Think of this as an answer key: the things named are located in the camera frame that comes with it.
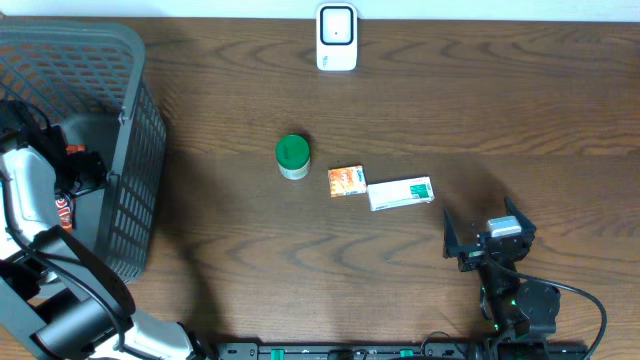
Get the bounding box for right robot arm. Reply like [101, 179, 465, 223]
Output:
[443, 198, 560, 359]

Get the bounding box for red Top chocolate bar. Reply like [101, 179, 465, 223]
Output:
[55, 144, 86, 233]

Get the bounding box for white barcode scanner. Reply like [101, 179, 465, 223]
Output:
[316, 3, 358, 72]

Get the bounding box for grey plastic mesh basket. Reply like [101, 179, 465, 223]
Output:
[1, 19, 167, 283]

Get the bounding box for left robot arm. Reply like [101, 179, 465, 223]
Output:
[1, 100, 217, 359]

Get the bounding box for green lid jar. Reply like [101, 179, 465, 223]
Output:
[276, 135, 311, 180]

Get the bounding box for orange snack packet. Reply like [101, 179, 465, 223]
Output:
[328, 165, 367, 198]

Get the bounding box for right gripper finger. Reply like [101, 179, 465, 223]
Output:
[443, 209, 459, 259]
[504, 196, 537, 236]

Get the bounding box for white green carton box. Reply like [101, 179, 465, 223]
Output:
[368, 176, 435, 211]

